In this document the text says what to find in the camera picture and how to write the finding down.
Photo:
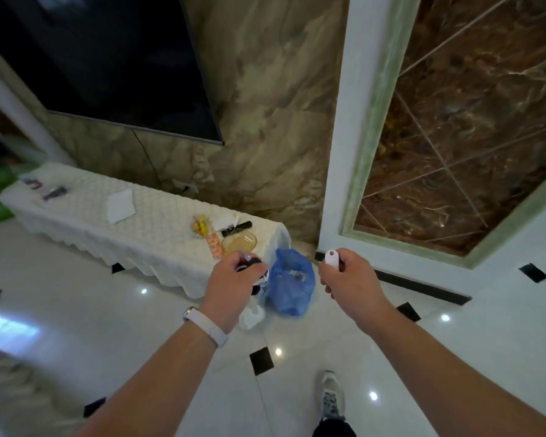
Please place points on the glass bowl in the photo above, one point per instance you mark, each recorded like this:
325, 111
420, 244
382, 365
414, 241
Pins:
239, 241

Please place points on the white plastic bag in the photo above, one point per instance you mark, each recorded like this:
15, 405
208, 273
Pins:
252, 314

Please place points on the person's left hand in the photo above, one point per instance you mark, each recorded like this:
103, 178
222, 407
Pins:
230, 288

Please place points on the person's right hand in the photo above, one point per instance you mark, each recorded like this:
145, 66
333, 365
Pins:
355, 286

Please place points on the grey white sneaker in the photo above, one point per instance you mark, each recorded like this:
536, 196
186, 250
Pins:
331, 395

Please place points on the white wristband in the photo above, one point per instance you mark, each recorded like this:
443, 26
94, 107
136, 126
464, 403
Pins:
205, 326

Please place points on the white folded paper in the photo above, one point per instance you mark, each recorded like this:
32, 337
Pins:
120, 205

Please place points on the black wall television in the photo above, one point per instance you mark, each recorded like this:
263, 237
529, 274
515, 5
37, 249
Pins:
104, 63

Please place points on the blue plastic bag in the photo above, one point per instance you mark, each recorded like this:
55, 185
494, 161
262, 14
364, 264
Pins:
291, 282

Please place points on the white lace tablecloth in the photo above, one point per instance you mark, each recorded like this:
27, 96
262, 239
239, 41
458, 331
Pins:
132, 222

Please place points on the white tissue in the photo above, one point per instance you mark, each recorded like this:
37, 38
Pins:
223, 220

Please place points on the person's left forearm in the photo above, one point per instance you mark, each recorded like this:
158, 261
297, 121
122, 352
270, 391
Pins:
164, 382

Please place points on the person's right forearm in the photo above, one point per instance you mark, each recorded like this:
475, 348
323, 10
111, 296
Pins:
450, 382

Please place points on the black remote control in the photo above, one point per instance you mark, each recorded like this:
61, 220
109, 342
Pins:
236, 228

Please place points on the orange snack packet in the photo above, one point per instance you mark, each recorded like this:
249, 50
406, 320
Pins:
214, 245

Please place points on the small colourful packet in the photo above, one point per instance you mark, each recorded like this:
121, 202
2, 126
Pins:
31, 182

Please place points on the small dark gadget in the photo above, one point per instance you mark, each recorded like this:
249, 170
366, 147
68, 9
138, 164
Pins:
54, 192

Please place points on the white small remote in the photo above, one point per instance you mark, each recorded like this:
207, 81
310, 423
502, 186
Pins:
331, 258

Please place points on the person's left fingers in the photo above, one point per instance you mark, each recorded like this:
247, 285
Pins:
255, 273

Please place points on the black and white small device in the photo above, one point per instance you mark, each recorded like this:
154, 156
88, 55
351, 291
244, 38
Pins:
256, 273

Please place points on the person's right fingers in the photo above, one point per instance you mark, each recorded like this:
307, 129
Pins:
330, 279

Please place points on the yellow snack packet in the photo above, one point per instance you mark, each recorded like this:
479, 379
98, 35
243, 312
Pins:
200, 226

